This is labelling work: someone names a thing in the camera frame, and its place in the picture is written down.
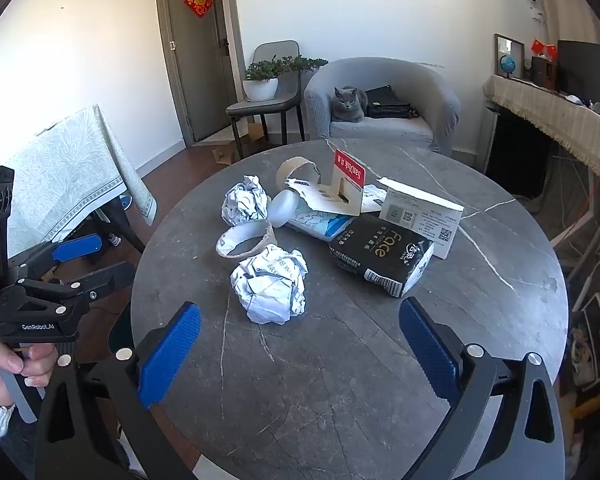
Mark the small red flags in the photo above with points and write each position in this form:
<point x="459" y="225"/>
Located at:
<point x="542" y="47"/>

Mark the white round plastic lid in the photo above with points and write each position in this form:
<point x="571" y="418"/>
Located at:
<point x="285" y="208"/>

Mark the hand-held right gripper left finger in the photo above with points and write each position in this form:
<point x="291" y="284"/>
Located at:
<point x="170" y="355"/>

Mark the grey armchair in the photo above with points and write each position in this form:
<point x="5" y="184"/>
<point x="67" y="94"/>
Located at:
<point x="380" y="130"/>

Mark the large paper ball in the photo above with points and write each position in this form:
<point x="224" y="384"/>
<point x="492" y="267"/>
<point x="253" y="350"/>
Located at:
<point x="270" y="285"/>

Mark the small paper ball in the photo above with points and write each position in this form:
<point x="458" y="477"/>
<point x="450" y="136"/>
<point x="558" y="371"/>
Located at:
<point x="245" y="202"/>

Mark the beige lace cloth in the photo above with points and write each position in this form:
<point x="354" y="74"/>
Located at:
<point x="555" y="115"/>

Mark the black table leg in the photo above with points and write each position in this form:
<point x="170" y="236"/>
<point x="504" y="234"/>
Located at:
<point x="130" y="232"/>

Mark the picture frame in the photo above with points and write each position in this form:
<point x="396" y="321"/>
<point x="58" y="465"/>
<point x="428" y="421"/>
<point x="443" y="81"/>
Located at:
<point x="510" y="44"/>

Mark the printed picture panel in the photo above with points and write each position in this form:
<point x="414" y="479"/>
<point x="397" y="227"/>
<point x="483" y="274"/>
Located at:
<point x="595" y="340"/>

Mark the black tissue packet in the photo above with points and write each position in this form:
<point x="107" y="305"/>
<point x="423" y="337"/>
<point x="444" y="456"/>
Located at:
<point x="380" y="255"/>

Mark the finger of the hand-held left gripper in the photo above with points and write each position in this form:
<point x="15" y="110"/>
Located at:
<point x="107" y="280"/>
<point x="77" y="249"/>

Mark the blue white wipes packet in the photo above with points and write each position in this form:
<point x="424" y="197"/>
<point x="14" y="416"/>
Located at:
<point x="325" y="225"/>

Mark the grey door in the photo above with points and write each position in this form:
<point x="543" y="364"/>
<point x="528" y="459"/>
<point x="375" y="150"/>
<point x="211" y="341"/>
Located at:
<point x="200" y="70"/>

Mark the red cardboard card packaging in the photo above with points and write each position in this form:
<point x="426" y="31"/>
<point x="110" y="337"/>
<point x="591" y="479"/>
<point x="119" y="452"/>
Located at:
<point x="350" y="172"/>

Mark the small blue globe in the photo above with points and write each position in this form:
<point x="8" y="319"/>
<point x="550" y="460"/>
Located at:
<point x="507" y="62"/>

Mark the black handbag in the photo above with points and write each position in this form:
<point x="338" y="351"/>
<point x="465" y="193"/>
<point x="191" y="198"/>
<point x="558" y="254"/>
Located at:
<point x="395" y="111"/>

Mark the brown wooden box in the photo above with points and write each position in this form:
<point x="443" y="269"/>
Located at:
<point x="545" y="72"/>

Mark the potted plant in white pot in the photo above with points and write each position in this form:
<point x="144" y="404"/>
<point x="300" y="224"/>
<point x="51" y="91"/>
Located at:
<point x="260" y="89"/>

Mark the red door decoration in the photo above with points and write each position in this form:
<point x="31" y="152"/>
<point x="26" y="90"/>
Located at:
<point x="198" y="2"/>

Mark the grey dining chair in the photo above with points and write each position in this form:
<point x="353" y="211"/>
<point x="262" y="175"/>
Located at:
<point x="260" y="106"/>

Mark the white cardboard box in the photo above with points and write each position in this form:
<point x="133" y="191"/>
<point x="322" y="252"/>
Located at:
<point x="425" y="210"/>

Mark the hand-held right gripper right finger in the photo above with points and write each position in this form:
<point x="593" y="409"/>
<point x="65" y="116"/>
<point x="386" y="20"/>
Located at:
<point x="427" y="350"/>

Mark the brown cardboard tape core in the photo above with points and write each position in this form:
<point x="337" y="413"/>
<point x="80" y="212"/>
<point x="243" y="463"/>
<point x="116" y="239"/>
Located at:
<point x="292" y="164"/>

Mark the grey cat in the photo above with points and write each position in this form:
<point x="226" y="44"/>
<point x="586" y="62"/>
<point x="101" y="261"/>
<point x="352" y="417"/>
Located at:
<point x="349" y="105"/>

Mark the round grey marble table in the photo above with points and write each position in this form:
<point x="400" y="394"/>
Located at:
<point x="330" y="385"/>

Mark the person's left hand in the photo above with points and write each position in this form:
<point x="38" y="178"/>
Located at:
<point x="0" y="365"/>

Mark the black monitor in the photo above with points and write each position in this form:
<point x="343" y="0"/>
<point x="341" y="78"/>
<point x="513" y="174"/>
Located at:
<point x="585" y="67"/>

